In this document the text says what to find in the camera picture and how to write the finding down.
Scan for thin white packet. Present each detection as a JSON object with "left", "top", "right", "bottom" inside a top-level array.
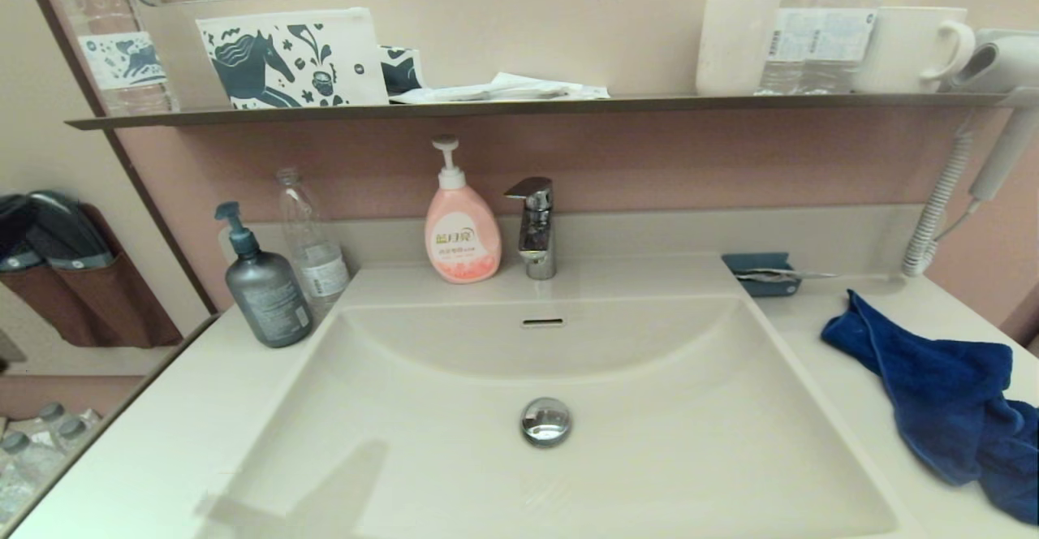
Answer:
[{"left": 737, "top": 269, "right": 837, "bottom": 283}]

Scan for chrome faucet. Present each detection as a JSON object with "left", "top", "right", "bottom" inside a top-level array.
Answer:
[{"left": 503, "top": 176, "right": 558, "bottom": 281}]

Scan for white coiled dryer cord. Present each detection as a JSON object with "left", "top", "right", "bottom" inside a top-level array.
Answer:
[{"left": 901, "top": 129, "right": 975, "bottom": 278}]

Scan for white ceramic sink basin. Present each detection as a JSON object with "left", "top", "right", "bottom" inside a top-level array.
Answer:
[{"left": 199, "top": 294, "right": 898, "bottom": 539}]

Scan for horse label water bottle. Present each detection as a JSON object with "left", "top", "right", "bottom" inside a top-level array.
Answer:
[{"left": 45, "top": 0, "right": 179, "bottom": 115}]

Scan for white label water bottle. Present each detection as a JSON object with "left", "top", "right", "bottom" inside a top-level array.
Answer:
[
  {"left": 812, "top": 0, "right": 882, "bottom": 95},
  {"left": 757, "top": 0, "right": 822, "bottom": 96}
]

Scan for small patterned pouch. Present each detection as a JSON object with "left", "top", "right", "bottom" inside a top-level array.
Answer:
[{"left": 378, "top": 45, "right": 426, "bottom": 97}]

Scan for grey capped water bottle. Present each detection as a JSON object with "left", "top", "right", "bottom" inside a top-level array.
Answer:
[
  {"left": 32, "top": 403, "right": 102, "bottom": 446},
  {"left": 0, "top": 432, "right": 67, "bottom": 524},
  {"left": 50, "top": 417, "right": 100, "bottom": 463}
]

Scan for grey slipper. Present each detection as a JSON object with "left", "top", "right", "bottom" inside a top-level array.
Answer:
[
  {"left": 24, "top": 190, "right": 114, "bottom": 270},
  {"left": 0, "top": 198, "right": 43, "bottom": 272}
]

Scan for blue soap tray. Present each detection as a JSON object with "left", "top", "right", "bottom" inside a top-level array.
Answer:
[{"left": 722, "top": 252, "right": 803, "bottom": 298}]

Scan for blue microfiber towel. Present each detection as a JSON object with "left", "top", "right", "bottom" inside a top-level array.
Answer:
[{"left": 821, "top": 289, "right": 1039, "bottom": 526}]

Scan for white toiletry packets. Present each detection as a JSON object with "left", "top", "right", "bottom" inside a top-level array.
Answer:
[{"left": 388, "top": 72, "right": 611, "bottom": 105}]

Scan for white hair dryer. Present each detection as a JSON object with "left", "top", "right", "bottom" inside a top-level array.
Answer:
[{"left": 946, "top": 28, "right": 1039, "bottom": 203}]

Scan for pink soap pump bottle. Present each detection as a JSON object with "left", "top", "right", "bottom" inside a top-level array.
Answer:
[{"left": 425, "top": 136, "right": 502, "bottom": 284}]

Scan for chrome drain stopper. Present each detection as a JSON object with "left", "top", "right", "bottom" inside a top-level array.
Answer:
[{"left": 520, "top": 397, "right": 573, "bottom": 448}]

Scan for brown slipper holder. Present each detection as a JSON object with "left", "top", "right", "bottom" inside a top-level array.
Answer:
[{"left": 0, "top": 205, "right": 183, "bottom": 349}]

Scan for clear empty plastic bottle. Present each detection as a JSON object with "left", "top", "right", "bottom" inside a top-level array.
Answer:
[{"left": 275, "top": 167, "right": 351, "bottom": 313}]

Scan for white ceramic mug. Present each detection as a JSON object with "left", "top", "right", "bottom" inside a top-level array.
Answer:
[{"left": 852, "top": 6, "right": 975, "bottom": 95}]

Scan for grey pump dispenser bottle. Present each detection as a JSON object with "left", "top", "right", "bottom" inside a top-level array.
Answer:
[{"left": 214, "top": 201, "right": 314, "bottom": 349}]

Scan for horse print pouch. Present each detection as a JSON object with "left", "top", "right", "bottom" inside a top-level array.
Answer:
[{"left": 196, "top": 7, "right": 390, "bottom": 110}]

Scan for white handleless cup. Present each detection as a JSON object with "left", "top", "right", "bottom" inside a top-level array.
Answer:
[{"left": 695, "top": 0, "right": 780, "bottom": 97}]

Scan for grey wall shelf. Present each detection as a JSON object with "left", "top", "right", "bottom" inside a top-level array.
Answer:
[{"left": 65, "top": 91, "right": 1039, "bottom": 132}]

